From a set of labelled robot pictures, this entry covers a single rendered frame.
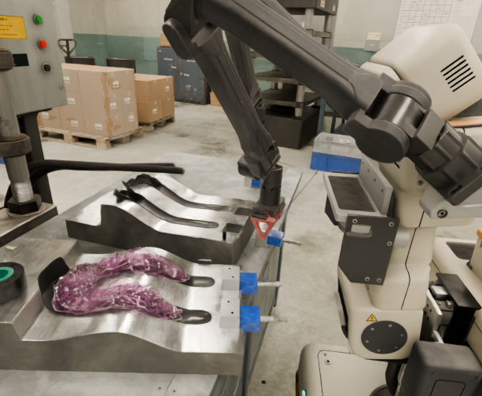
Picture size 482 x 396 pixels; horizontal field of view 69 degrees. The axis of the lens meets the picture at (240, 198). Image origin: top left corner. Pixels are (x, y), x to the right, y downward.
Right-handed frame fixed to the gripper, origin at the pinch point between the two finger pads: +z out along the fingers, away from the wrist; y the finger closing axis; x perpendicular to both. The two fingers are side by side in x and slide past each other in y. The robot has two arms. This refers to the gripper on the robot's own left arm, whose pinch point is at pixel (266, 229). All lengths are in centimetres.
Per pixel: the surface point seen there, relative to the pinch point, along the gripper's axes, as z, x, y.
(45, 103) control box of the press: -24, -94, -13
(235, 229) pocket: -2.6, -6.6, 8.1
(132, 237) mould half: 0.1, -31.7, 20.0
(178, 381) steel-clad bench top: 4.2, 0.4, 49.8
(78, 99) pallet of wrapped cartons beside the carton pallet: 32, -329, -257
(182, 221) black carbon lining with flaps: -3.2, -21.2, 11.2
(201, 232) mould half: -4.1, -12.9, 15.9
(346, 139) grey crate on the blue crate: 56, -7, -341
